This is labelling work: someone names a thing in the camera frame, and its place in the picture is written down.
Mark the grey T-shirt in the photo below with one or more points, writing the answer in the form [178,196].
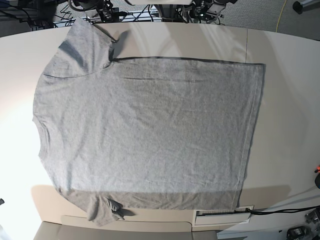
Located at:
[163,133]

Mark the orange black object right edge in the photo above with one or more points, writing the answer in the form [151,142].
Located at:
[317,170]

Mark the black device bottom right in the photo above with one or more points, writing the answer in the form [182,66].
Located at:
[297,233]

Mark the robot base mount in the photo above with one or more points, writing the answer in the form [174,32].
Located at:
[172,13]

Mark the white table cable grommet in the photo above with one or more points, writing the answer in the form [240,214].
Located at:
[212,218]

